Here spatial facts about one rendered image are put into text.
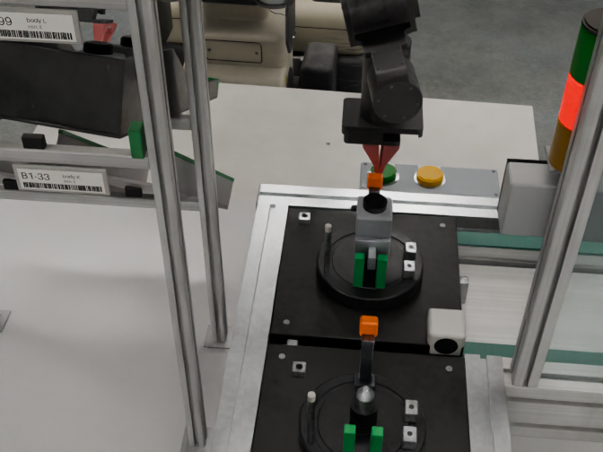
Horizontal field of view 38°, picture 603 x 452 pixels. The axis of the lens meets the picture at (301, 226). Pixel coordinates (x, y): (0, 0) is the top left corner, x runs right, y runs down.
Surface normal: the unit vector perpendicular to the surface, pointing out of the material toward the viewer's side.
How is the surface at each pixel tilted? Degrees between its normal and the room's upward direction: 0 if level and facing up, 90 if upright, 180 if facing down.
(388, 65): 14
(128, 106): 90
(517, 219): 90
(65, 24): 90
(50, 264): 0
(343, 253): 0
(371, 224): 90
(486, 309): 0
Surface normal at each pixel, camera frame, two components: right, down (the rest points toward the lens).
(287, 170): 0.00, -0.74
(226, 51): -0.12, 0.77
